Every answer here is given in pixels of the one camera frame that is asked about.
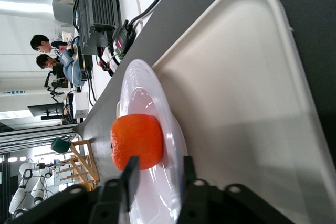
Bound black articulated stand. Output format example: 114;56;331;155
43;69;66;104

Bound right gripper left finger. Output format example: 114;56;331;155
90;155;140;224

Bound white round plate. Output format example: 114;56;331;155
115;59;188;224

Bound black electronics box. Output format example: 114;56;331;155
75;0;122;56

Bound wooden peg drying rack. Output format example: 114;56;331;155
54;140;101;190

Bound person with glasses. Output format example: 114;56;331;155
30;34;79;54

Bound dark green object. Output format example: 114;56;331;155
50;137;72;154

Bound black monitor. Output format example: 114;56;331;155
27;102;65;121

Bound orange fruit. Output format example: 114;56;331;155
110;113;164;171

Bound grey chair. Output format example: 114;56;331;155
51;0;77;28

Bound red and black wires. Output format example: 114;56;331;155
96;50;121;77

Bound person in blue jacket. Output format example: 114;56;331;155
36;49;85;88

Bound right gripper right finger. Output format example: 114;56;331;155
177;155;219;224

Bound cream bear print tray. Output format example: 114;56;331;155
152;0;336;224

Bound black adapter plug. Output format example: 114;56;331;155
113;19;137;61

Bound white box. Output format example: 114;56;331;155
72;92;89;119

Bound white humanoid robot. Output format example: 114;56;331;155
9;162;53;219

